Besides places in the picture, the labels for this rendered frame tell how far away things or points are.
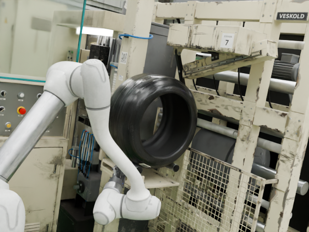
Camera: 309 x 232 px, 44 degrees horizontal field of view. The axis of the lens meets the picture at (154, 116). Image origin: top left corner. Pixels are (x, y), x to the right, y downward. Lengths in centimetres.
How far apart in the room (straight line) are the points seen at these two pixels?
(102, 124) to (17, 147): 33
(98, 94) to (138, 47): 104
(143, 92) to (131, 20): 57
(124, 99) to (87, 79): 69
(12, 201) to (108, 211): 49
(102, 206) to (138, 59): 112
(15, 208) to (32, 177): 135
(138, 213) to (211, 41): 110
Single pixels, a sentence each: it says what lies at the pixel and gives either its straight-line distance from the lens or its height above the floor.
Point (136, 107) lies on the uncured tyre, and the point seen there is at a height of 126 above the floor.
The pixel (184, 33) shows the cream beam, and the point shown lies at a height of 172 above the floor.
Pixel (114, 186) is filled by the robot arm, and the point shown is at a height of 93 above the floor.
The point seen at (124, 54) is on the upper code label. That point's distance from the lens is 249.
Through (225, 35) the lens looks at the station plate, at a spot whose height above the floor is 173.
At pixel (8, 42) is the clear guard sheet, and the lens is 249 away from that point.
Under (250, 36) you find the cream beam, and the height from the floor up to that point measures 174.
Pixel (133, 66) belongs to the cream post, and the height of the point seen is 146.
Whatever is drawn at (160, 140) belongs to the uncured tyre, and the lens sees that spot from 256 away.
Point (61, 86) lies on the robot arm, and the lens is 156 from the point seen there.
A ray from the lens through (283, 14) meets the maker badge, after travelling 239.
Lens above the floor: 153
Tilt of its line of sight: 8 degrees down
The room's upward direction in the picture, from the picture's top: 10 degrees clockwise
